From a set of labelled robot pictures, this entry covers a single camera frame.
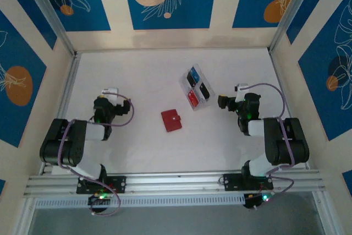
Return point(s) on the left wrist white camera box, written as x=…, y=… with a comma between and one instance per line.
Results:
x=110, y=92

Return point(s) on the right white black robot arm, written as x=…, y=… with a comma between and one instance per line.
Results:
x=288, y=147

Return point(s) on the red leather card holder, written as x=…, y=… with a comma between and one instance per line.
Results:
x=170, y=120

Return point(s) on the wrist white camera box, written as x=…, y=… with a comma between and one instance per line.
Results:
x=241, y=89
x=110, y=92

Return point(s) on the black credit card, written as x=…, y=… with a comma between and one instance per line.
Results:
x=204, y=90
x=190, y=78

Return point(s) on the clear plastic card box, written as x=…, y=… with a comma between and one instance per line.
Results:
x=202, y=105

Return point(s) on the aluminium frame post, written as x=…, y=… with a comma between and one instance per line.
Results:
x=290, y=12
x=49, y=12

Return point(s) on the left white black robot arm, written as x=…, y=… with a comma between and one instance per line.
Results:
x=55, y=147

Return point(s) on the aluminium mounting rail beam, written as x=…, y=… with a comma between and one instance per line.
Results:
x=176, y=182

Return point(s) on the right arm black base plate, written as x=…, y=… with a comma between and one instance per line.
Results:
x=231, y=182

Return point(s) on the aluminium table side rail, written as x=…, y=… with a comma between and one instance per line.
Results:
x=279, y=81
x=67, y=86

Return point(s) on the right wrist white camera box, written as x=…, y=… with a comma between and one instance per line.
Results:
x=241, y=89

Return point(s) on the red credit card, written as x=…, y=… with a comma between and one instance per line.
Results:
x=192, y=99

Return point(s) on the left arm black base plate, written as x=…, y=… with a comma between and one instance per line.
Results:
x=121, y=184

